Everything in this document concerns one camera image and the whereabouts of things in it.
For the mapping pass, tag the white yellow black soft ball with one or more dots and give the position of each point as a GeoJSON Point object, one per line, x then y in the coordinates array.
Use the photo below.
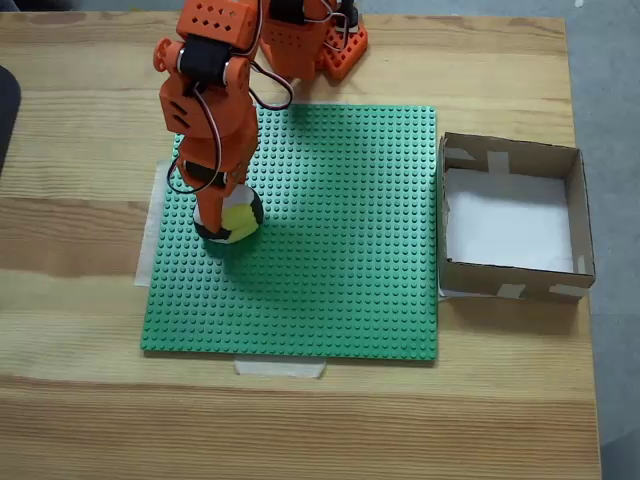
{"type": "Point", "coordinates": [242, 217]}

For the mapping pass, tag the open cardboard box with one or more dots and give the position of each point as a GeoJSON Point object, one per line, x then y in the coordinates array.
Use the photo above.
{"type": "Point", "coordinates": [582, 215]}

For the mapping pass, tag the masking tape strip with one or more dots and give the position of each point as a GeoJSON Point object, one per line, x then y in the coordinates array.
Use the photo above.
{"type": "Point", "coordinates": [280, 369]}
{"type": "Point", "coordinates": [150, 240]}

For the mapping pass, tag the green studded baseplate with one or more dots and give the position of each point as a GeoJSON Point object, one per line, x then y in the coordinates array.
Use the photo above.
{"type": "Point", "coordinates": [325, 275]}

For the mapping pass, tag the black rounded object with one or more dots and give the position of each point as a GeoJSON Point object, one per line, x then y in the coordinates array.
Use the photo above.
{"type": "Point", "coordinates": [7, 115]}

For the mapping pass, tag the white paper sheet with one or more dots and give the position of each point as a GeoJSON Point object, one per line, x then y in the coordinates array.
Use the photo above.
{"type": "Point", "coordinates": [510, 220]}

